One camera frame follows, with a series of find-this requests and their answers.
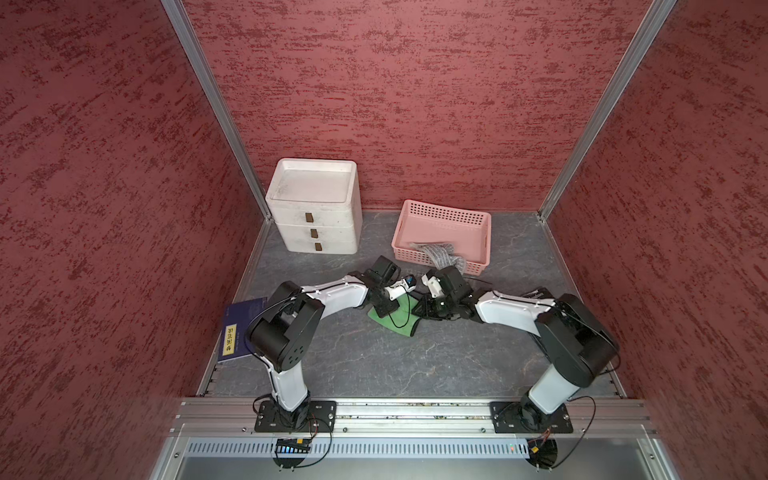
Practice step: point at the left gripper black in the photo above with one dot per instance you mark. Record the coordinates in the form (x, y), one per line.
(390, 306)

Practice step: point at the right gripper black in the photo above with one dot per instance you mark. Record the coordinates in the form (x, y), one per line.
(427, 308)

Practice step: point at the green dishcloth black trim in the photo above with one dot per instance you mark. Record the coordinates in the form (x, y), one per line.
(402, 321)

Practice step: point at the grey striped dishcloth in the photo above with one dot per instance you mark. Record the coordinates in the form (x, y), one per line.
(441, 255)

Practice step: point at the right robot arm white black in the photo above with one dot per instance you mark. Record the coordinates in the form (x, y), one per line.
(577, 345)

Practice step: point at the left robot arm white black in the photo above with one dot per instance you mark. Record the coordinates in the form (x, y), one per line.
(281, 334)

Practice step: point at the pink plastic basket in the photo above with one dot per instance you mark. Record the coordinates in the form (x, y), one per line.
(468, 231)

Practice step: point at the white three-drawer storage box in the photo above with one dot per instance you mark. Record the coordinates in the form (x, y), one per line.
(316, 205)

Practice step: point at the dark blue book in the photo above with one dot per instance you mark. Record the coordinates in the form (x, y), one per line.
(235, 321)

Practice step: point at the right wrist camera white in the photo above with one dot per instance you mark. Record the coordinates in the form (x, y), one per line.
(433, 285)

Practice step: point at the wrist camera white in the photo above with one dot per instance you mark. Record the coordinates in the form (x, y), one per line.
(433, 285)
(401, 287)

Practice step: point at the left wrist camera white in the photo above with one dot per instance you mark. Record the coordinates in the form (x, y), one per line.
(401, 287)

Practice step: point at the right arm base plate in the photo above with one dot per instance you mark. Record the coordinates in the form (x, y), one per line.
(524, 418)

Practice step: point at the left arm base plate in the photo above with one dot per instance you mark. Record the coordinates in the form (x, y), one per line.
(312, 416)

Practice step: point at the aluminium front rail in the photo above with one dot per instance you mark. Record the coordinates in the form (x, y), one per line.
(604, 418)

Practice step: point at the left corner aluminium post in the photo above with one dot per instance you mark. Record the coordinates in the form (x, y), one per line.
(184, 30)

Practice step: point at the corner aluminium post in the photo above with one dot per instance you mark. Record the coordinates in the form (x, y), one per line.
(646, 33)
(184, 30)

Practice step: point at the right corner aluminium post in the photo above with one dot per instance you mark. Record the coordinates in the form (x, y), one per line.
(646, 33)

